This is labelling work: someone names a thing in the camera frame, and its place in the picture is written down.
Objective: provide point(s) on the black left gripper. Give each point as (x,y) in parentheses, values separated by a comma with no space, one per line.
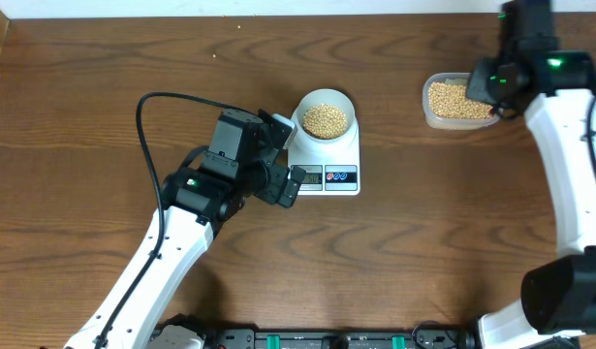
(269,192)

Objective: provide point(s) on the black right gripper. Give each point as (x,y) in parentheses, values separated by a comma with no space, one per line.
(474,91)

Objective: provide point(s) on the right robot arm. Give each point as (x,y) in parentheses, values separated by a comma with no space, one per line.
(554,90)

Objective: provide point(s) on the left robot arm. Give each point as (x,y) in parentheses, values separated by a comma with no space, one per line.
(208,188)

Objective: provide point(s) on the white digital kitchen scale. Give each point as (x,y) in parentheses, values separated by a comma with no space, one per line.
(328,173)

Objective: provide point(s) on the soybeans in bowl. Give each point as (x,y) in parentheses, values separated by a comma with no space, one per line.
(325,122)

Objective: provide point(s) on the light grey round bowl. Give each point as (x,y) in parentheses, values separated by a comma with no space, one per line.
(330,97)

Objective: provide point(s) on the clear plastic soybean container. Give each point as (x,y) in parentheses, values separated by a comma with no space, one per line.
(446,107)

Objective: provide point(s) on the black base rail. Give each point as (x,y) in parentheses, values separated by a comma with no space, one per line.
(189,332)

